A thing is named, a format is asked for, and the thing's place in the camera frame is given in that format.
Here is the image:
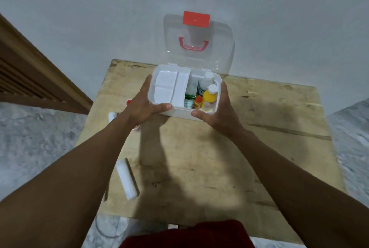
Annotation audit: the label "white plastic first aid box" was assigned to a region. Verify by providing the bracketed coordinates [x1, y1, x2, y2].
[147, 64, 222, 121]

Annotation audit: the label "person's left hand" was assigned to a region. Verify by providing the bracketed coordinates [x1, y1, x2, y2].
[120, 74, 173, 129]

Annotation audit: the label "person's right forearm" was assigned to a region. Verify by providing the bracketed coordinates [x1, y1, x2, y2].
[231, 130, 369, 248]

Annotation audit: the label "grey cable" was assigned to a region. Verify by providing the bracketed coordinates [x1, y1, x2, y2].
[95, 214, 121, 239]

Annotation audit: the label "person's left forearm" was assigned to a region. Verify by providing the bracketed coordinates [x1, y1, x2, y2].
[0, 112, 136, 248]

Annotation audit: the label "wooden louvered door frame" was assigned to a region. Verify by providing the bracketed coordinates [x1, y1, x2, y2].
[0, 14, 93, 115]

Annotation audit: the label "red lid handle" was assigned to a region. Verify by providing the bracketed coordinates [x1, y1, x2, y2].
[178, 36, 209, 52]

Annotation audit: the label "green and white medicine packet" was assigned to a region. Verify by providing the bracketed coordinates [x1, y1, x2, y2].
[184, 83, 198, 109]

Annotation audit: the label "red lid latch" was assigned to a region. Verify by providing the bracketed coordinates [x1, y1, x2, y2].
[182, 11, 211, 28]

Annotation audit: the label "person's right hand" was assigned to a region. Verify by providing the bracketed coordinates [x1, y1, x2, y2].
[190, 81, 245, 139]

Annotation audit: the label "person's red shorts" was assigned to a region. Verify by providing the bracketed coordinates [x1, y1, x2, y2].
[119, 220, 256, 248]

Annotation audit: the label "white gauze roll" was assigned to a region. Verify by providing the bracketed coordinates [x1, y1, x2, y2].
[116, 158, 139, 200]

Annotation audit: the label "white compartment tray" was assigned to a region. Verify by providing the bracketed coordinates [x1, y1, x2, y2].
[150, 66, 191, 108]

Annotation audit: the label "yellow bottle with white cap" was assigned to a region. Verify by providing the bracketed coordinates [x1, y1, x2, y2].
[201, 84, 218, 113]

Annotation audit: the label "clear box lid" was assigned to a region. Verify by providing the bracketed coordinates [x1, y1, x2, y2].
[162, 13, 235, 76]

